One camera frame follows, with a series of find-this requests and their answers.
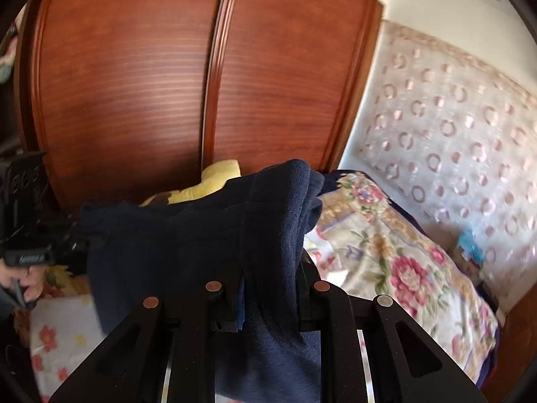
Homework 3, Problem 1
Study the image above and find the white flower print sheet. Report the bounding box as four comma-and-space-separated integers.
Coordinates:
29, 294, 110, 403

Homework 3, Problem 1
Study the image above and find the blue tissue box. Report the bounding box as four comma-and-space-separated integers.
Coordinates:
457, 229, 483, 265

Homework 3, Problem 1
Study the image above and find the sheer circle patterned curtain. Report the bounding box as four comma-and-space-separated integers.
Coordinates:
356, 21, 537, 303

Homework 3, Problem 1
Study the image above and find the navy printed t-shirt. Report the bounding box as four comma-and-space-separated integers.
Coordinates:
78, 159, 326, 403

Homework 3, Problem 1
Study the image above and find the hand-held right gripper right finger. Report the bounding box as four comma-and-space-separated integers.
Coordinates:
296, 256, 487, 403

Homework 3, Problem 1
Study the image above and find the floral bed blanket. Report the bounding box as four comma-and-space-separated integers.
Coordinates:
302, 170, 502, 387

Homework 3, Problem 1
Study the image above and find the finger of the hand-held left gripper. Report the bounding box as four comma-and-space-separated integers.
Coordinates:
45, 212, 103, 258

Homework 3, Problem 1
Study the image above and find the person's left hand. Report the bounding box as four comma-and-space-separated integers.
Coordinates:
0, 258, 45, 303

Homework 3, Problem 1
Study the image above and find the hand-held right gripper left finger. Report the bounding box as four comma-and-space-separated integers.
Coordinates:
48, 277, 246, 403

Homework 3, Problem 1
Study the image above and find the wooden slatted wardrobe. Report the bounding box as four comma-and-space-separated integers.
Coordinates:
14, 0, 384, 215

